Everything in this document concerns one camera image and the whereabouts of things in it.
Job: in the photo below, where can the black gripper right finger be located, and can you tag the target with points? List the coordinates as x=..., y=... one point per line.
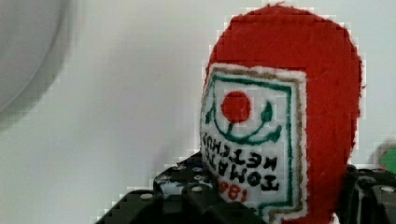
x=368, y=197

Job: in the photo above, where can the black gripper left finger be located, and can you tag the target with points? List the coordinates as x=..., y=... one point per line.
x=183, y=194

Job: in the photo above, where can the red plush ketchup bottle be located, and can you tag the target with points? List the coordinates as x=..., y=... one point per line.
x=279, y=113

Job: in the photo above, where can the green cup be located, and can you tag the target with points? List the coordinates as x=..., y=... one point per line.
x=388, y=159

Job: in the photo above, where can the round purple plate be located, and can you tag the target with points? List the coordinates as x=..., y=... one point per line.
x=35, y=41

